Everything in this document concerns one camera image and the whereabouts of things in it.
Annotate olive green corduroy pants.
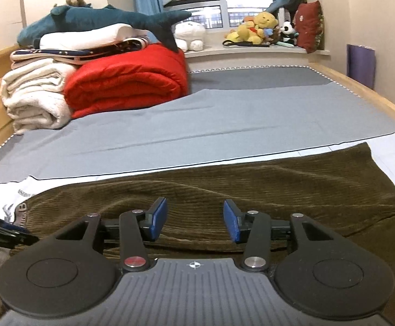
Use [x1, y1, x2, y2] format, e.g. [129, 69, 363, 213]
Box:
[16, 143, 395, 325]

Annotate printed grey white bedsheet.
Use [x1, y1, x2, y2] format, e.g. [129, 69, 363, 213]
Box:
[0, 67, 395, 226]

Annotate cream folded blanket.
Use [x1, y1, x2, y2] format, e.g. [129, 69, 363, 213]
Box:
[0, 58, 77, 135]

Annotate red folded blanket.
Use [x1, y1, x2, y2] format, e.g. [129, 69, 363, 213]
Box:
[63, 43, 189, 119]

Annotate white round plush toy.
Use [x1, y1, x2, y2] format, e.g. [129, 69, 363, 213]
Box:
[174, 21, 206, 52]

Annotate yellow bear plush toy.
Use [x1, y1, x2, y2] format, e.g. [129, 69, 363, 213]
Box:
[225, 12, 280, 46]

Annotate folded white and navy clothes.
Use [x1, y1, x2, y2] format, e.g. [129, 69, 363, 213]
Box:
[10, 24, 150, 69]

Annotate blue shark plush toy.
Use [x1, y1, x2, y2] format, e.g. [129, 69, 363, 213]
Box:
[16, 4, 192, 52]

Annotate panda plush toy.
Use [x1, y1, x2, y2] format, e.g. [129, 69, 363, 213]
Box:
[279, 21, 299, 46]

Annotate dark red cushion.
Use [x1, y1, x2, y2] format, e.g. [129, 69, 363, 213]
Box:
[293, 1, 324, 54]

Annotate purple board against wall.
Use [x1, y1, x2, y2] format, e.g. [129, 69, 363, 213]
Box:
[346, 44, 377, 89]

